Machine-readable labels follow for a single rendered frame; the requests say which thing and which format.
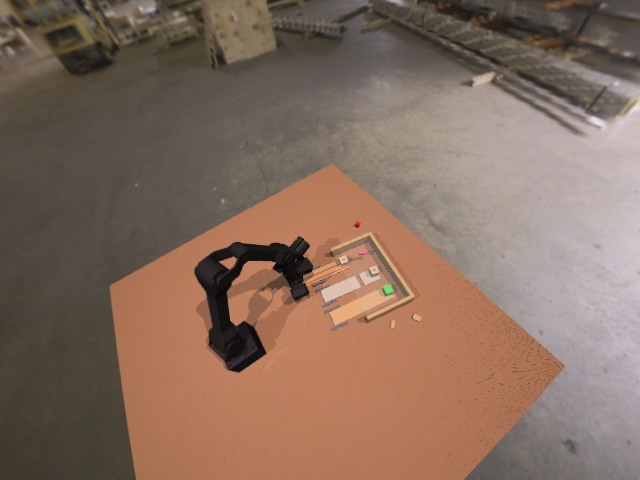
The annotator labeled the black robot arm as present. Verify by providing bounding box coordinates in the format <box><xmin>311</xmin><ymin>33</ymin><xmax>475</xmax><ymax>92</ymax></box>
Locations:
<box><xmin>195</xmin><ymin>236</ymin><xmax>313</xmax><ymax>363</ymax></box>

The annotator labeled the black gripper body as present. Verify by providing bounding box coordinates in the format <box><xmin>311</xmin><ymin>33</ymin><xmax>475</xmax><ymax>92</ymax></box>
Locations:
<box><xmin>282</xmin><ymin>265</ymin><xmax>309</xmax><ymax>300</ymax></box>

